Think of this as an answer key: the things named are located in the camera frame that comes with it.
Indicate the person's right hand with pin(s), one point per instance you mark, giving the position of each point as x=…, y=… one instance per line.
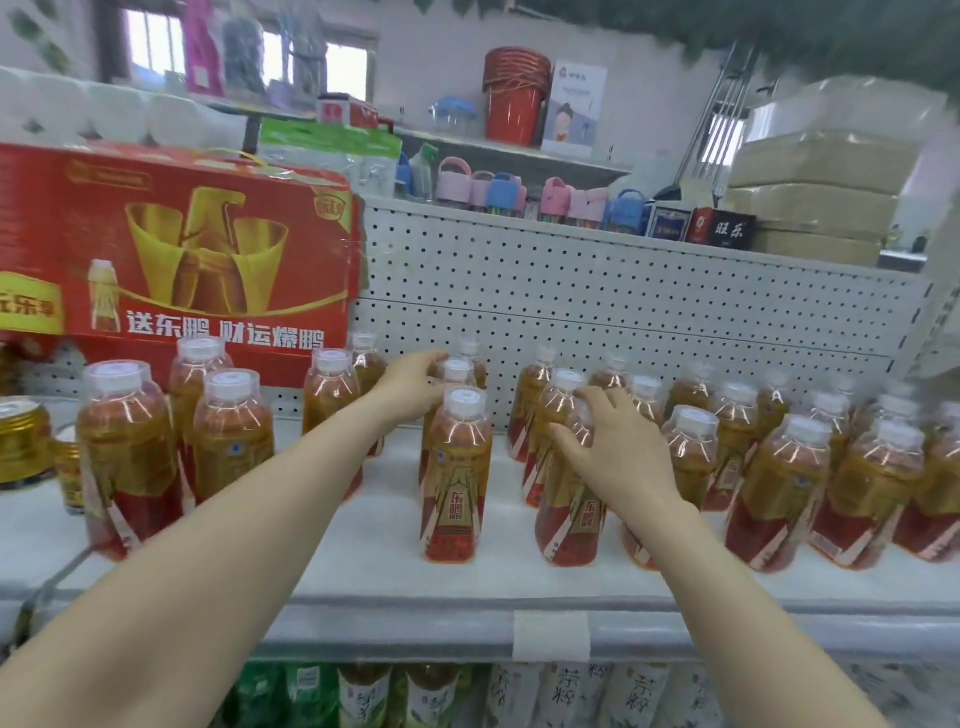
x=622, y=465

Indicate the person's left hand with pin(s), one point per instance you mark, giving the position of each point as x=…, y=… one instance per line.
x=401, y=397

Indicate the person's left thumb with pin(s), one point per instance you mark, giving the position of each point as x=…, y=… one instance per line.
x=436, y=396

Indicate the person's right thumb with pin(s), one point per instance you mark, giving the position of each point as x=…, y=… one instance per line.
x=568, y=441

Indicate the amber drink bottle white cap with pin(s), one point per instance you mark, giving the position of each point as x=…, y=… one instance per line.
x=570, y=525
x=456, y=371

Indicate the person's right forearm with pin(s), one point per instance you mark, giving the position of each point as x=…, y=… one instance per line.
x=750, y=622

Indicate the person's left forearm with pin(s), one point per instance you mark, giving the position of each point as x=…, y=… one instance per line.
x=195, y=570

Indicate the white pegboard back panel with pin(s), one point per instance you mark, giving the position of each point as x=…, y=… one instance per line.
x=600, y=292

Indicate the white metal shelf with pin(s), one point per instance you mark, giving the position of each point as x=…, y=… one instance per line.
x=375, y=570

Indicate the white shelf price tag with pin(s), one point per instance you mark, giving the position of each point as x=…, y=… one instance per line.
x=552, y=636

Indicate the group of amber energy drinks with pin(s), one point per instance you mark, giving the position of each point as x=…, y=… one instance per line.
x=780, y=480

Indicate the blue spray bottle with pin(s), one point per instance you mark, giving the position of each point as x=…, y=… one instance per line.
x=418, y=172

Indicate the dark blue box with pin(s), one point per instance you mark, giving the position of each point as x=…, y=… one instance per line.
x=670, y=223

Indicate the row of labelled tea bottles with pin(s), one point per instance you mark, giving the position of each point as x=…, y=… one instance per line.
x=570, y=697

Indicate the black red box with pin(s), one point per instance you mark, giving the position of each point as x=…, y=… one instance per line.
x=724, y=227

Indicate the green white packets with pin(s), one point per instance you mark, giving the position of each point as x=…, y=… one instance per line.
x=330, y=154

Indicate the clear container blue lid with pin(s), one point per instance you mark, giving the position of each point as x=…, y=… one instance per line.
x=453, y=116

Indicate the small red box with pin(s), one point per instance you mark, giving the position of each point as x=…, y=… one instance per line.
x=346, y=111

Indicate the red gold gift carton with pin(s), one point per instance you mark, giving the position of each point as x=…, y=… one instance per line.
x=187, y=225

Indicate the stack of red buckets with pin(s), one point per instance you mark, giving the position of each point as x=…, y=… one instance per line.
x=516, y=97

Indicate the white illustrated card box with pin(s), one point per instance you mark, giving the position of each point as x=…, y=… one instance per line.
x=574, y=109

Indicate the green soda bottle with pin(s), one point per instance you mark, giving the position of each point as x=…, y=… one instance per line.
x=259, y=697
x=311, y=697

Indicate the metal ladder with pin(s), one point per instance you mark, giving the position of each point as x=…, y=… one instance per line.
x=720, y=112

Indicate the stack of brown paper packs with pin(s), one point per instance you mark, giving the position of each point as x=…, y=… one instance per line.
x=825, y=172

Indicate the gold drink can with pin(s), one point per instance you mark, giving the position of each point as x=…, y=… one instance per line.
x=69, y=480
x=24, y=446

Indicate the grey hanging package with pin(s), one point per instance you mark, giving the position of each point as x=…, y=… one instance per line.
x=244, y=56

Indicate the pink hanging package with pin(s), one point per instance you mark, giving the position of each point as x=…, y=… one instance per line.
x=202, y=49

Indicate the white toilet paper packs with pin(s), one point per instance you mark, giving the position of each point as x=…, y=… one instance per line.
x=112, y=112

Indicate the window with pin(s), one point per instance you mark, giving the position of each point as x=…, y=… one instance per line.
x=154, y=41

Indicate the white wall shelf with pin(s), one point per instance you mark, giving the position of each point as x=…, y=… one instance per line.
x=517, y=154

